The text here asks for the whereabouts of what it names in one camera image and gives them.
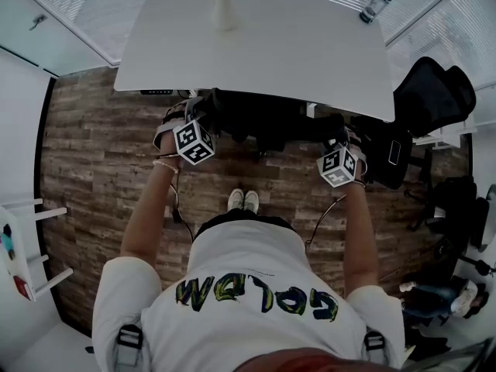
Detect white metal rack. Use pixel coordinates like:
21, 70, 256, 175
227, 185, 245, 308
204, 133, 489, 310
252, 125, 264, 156
410, 110, 480, 149

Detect person's black trousers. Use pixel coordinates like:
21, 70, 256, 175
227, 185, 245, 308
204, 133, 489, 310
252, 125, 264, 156
193, 208, 296, 243

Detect white desk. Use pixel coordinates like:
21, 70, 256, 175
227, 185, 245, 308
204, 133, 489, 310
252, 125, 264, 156
113, 0, 397, 123

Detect black mesh office chair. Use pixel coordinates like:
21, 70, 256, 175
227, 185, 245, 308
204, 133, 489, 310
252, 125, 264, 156
350, 55, 477, 192

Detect clear bottle with dark cap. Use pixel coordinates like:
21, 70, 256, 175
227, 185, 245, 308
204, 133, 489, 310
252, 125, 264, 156
359, 0, 394, 24

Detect person's right white shoe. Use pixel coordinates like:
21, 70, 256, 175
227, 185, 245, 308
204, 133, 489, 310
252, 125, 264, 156
243, 189, 260, 215

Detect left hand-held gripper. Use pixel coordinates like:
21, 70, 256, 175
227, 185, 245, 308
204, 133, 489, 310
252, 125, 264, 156
153, 95, 216, 167

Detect grey harness strap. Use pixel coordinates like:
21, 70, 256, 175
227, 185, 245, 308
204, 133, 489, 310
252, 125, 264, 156
113, 323, 144, 368
362, 330, 388, 365

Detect beaded bracelet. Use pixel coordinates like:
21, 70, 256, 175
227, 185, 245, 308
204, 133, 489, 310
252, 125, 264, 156
151, 158, 181, 175

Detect person's right forearm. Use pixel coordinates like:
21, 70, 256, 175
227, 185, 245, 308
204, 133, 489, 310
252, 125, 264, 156
339, 180, 381, 298

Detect person's left white shoe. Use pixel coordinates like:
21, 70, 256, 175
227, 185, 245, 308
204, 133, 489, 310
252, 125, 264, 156
226, 188, 246, 213

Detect red box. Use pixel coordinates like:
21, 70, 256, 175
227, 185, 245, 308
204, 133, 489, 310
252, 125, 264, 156
12, 274, 35, 301

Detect person's white printed t-shirt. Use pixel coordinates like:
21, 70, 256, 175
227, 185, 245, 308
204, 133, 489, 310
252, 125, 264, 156
91, 219, 407, 372

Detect black tripod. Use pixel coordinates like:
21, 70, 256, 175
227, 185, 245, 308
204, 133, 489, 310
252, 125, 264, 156
433, 242, 496, 279

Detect person's left forearm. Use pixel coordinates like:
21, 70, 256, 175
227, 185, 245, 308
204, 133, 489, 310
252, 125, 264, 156
119, 132, 185, 265

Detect metal door handle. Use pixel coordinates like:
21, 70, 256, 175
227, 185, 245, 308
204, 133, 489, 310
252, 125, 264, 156
28, 13, 48, 32

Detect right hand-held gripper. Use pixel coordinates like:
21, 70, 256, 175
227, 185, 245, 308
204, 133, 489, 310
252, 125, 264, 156
315, 125, 369, 190

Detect thin black cable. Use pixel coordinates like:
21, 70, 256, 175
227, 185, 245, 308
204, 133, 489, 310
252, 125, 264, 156
167, 168, 195, 244
304, 193, 349, 256

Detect person's white shoe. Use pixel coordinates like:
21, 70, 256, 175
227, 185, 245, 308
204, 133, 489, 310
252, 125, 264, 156
226, 188, 246, 213
243, 189, 260, 215

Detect teal bottle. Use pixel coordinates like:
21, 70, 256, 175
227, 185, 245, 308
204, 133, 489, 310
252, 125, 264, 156
0, 232, 17, 262

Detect white side table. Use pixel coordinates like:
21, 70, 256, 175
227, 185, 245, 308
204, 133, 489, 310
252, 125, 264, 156
0, 198, 74, 302

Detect black smartphone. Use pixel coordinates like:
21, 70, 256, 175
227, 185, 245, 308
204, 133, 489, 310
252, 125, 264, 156
387, 139, 402, 167

